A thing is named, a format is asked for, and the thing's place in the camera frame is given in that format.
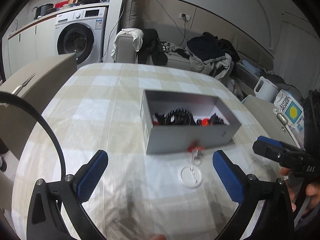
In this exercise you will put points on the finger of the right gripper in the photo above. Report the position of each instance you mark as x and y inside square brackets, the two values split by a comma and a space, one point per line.
[281, 155]
[265, 141]

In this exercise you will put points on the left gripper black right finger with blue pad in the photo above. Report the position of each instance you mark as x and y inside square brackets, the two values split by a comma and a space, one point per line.
[276, 216]

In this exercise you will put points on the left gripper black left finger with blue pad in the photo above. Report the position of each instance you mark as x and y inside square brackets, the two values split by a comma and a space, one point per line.
[44, 216]

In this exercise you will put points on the black plastic hair claw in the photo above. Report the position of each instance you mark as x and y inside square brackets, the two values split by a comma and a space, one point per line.
[216, 120]

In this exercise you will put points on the red round hair clip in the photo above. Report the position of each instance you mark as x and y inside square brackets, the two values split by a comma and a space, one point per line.
[204, 122]

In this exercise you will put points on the clear ring red gem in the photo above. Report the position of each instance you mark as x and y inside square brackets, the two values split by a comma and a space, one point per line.
[196, 154]
[157, 119]

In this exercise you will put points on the person's right hand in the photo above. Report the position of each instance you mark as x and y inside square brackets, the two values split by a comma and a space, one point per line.
[312, 192]

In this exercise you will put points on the beige chair back right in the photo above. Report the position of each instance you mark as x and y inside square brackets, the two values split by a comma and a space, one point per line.
[266, 114]

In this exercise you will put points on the beige chair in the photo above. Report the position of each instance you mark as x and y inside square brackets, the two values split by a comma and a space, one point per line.
[50, 74]
[266, 114]

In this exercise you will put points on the lemon right paper box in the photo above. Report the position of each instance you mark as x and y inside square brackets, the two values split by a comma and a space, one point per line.
[291, 109]

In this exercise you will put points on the white electric kettle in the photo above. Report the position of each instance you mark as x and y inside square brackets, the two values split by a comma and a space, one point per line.
[265, 89]

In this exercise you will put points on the clear round plastic lid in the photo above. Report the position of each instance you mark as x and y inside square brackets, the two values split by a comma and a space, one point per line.
[190, 176]

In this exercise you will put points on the grey open cardboard box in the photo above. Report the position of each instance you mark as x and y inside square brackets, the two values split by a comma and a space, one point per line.
[179, 129]

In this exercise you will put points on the pile of dark clothes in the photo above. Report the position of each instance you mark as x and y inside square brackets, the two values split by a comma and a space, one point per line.
[211, 56]

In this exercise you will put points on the plaid beige tablecloth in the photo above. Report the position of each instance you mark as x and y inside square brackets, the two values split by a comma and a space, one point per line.
[98, 108]

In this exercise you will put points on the grey sofa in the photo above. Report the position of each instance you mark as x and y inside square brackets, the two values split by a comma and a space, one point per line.
[178, 62]

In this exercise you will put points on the beige chair back left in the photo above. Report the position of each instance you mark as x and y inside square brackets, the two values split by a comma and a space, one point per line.
[50, 74]

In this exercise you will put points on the black garment on sofa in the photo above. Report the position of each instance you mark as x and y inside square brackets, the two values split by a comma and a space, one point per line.
[152, 47]

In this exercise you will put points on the white cloth on sofa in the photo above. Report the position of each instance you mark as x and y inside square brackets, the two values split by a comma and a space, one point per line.
[126, 44]

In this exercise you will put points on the white cabinet counter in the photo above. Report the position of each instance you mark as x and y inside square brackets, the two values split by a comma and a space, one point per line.
[36, 40]

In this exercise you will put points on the grey upright cushion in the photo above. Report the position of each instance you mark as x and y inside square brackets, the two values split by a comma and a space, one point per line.
[130, 18]

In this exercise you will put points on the white washing machine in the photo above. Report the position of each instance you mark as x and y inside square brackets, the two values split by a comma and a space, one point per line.
[81, 32]

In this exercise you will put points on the wall power socket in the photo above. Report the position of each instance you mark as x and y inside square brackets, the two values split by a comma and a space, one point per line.
[184, 17]

